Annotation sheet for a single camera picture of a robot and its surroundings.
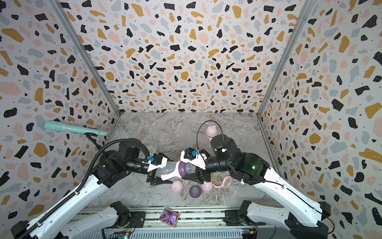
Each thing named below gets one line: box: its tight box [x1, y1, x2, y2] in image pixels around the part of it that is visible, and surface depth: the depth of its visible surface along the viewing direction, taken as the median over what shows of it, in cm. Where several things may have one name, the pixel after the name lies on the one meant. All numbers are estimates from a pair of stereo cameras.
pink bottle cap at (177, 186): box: [171, 180, 184, 194], surface depth 82 cm
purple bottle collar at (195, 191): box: [188, 185, 202, 199], surface depth 83 cm
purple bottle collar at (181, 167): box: [178, 160, 188, 177], surface depth 54 cm
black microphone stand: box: [83, 131, 117, 158], surface depth 85 cm
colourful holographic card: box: [158, 207, 181, 228], surface depth 75 cm
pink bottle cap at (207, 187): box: [200, 181, 214, 194], surface depth 83 cm
